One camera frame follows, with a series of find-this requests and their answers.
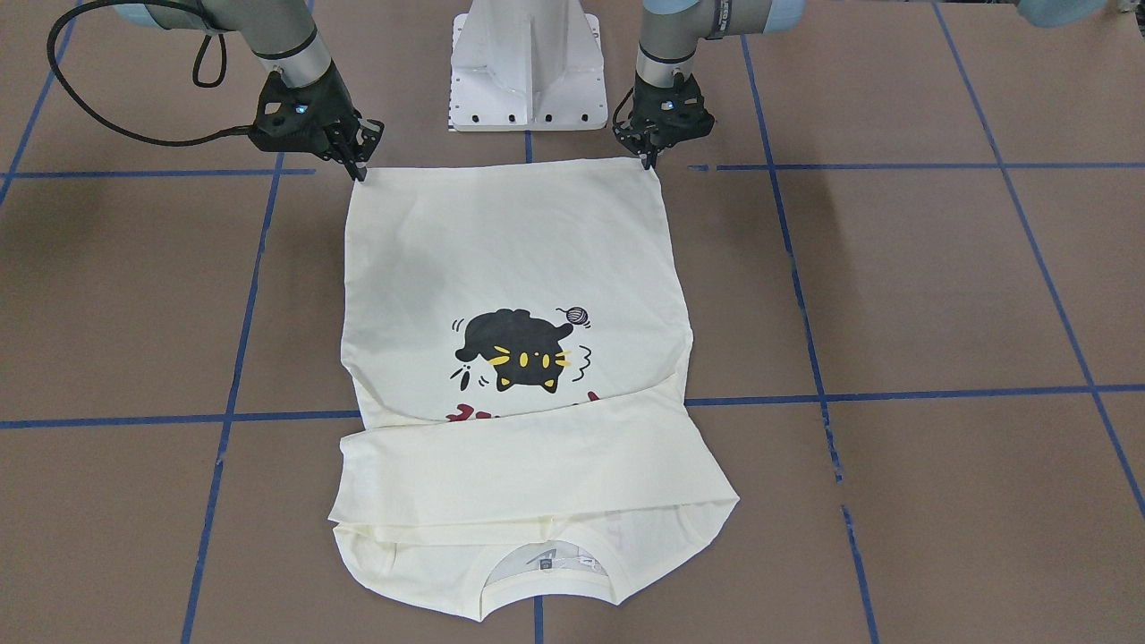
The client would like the cream long-sleeve cat shirt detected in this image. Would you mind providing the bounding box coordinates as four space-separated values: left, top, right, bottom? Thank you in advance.
330 157 739 621

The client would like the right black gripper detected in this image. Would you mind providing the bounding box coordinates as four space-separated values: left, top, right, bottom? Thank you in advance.
247 63 385 181

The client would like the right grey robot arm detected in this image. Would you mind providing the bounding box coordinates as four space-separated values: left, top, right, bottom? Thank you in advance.
117 1 384 181

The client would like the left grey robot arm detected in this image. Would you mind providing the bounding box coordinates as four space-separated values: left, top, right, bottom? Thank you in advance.
611 1 806 170

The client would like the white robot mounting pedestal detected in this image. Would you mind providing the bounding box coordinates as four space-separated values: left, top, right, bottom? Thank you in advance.
447 1 606 133

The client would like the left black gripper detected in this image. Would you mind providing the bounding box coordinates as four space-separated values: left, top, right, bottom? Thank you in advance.
611 73 716 170

